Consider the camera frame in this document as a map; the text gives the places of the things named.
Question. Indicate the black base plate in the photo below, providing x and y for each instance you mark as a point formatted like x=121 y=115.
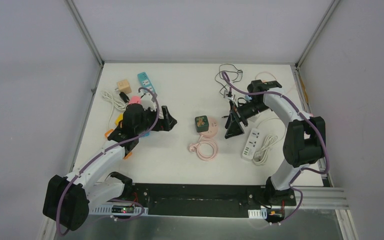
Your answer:
x=202 y=200

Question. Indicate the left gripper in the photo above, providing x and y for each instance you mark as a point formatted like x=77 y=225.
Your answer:
x=158 y=120

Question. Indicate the beige dragon cube adapter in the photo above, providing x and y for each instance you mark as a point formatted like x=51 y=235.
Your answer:
x=123 y=86

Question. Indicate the pink cube socket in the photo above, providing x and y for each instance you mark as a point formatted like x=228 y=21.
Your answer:
x=135 y=100

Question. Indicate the round pink socket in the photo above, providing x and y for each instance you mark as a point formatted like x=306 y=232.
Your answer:
x=213 y=128

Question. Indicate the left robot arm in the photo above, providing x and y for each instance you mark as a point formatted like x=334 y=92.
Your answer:
x=70 y=198

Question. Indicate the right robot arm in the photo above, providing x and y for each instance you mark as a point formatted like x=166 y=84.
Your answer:
x=305 y=137

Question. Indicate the yellow cube socket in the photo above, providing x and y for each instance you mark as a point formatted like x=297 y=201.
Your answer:
x=118 y=119

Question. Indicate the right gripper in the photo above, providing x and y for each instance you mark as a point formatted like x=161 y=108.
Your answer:
x=235 y=128

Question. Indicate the white power strip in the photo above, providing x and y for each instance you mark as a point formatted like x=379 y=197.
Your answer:
x=252 y=144

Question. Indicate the teal power strip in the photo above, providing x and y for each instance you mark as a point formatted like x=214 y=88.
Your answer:
x=145 y=82

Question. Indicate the dark green cube socket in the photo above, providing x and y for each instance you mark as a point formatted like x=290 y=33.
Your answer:
x=201 y=123

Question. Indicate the orange power strip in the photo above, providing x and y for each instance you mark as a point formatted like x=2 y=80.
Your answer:
x=107 y=135

